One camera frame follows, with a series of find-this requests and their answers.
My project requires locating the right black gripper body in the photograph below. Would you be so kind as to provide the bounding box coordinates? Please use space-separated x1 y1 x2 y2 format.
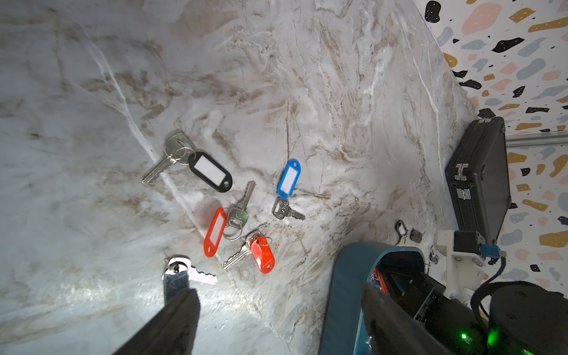
377 266 488 354

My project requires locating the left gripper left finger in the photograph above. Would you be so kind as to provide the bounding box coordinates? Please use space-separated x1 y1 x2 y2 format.
115 288 201 354

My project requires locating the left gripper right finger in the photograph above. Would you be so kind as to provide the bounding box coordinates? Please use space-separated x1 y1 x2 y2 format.
361 283 444 354

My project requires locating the teal plastic storage box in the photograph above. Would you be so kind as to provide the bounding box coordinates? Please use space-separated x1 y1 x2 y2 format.
319 242 425 354

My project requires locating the silver metal tag key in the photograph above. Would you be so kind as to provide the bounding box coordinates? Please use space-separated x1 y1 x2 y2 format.
162 254 218 305

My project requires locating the solid black tag key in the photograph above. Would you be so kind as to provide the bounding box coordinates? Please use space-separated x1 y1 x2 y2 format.
409 229 423 243

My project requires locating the red white label tag key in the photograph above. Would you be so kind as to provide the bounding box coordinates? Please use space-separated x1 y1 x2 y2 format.
204 181 256 257

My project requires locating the blue tag key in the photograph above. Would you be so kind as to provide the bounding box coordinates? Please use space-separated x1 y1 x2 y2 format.
272 159 306 220

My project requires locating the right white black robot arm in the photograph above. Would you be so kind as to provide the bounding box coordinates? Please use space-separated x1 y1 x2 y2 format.
361 266 567 354

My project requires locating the black hard case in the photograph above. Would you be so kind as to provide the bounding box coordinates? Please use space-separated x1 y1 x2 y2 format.
445 117 512 245

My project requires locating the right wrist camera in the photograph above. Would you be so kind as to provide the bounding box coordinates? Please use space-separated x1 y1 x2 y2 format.
432 228 507 303

